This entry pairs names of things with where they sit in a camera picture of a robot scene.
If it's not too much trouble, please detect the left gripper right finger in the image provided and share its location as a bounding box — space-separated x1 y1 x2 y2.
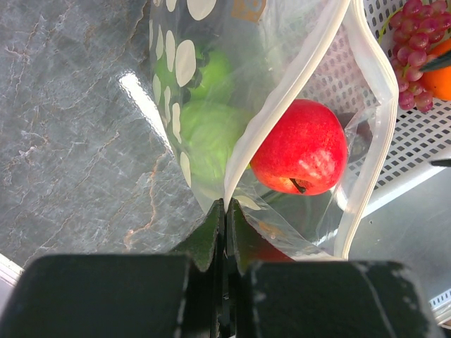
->
226 200 444 337

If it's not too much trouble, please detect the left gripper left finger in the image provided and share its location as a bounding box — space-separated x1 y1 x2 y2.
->
1 200 225 337

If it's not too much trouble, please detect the big red apple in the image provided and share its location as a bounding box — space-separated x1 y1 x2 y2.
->
250 99 347 196

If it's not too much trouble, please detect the green lettuce toy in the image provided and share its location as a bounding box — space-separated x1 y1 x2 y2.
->
180 100 252 189

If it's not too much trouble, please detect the clear zip top bag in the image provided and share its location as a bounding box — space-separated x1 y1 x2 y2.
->
149 1 397 259

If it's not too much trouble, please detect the green watermelon toy ball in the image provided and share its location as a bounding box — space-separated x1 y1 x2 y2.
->
152 49 235 106

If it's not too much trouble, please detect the white plastic mesh basket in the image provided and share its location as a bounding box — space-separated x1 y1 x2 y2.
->
300 1 450 216

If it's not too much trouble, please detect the orange fruit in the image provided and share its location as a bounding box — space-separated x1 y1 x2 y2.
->
420 39 450 101

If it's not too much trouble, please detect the purple grape bunch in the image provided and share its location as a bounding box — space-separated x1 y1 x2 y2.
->
384 1 450 113

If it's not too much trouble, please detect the white slotted cable duct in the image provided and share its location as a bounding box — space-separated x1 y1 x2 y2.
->
429 289 451 325

